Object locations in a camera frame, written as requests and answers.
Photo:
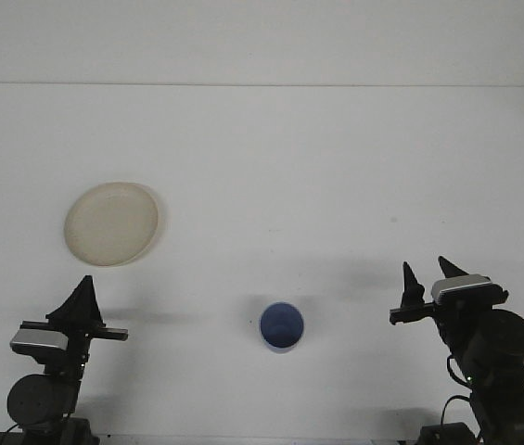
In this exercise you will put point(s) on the pale round plate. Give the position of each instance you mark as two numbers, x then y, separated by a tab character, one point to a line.
111	225

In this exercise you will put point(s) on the pale blue cup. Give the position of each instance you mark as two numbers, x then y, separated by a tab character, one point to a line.
282	324

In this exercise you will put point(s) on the grey camera box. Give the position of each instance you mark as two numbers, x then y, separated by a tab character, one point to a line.
39	340
465	287

